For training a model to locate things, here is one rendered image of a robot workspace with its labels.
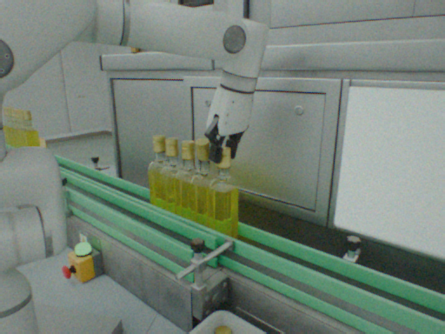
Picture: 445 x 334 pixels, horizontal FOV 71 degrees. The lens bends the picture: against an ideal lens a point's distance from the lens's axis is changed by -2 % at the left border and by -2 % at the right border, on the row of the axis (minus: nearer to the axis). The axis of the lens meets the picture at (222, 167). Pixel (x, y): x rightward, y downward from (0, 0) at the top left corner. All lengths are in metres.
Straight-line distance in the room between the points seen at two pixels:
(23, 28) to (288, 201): 0.64
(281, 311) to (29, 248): 0.49
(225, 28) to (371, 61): 0.30
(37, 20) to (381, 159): 0.62
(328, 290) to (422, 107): 0.38
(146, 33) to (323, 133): 0.42
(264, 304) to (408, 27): 0.62
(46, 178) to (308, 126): 0.54
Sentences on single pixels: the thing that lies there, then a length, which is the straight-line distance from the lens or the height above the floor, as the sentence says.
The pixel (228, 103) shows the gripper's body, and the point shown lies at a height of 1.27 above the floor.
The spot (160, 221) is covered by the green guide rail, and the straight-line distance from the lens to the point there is 0.88.
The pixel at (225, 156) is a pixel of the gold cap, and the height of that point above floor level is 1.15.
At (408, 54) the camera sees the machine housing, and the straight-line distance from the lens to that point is 0.69.
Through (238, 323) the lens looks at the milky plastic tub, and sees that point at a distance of 0.72.
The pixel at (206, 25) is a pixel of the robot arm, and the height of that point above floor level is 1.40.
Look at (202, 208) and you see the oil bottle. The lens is 0.79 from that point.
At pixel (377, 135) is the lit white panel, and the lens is 0.70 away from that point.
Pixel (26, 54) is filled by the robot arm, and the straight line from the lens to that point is 0.47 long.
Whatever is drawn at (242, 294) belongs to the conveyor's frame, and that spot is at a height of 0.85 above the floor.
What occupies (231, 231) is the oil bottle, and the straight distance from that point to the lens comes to 0.79.
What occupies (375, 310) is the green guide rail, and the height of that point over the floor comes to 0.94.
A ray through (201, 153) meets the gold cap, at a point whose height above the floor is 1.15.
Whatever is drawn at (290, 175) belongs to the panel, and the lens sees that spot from 0.80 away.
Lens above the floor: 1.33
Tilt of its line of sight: 17 degrees down
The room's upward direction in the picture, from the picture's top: straight up
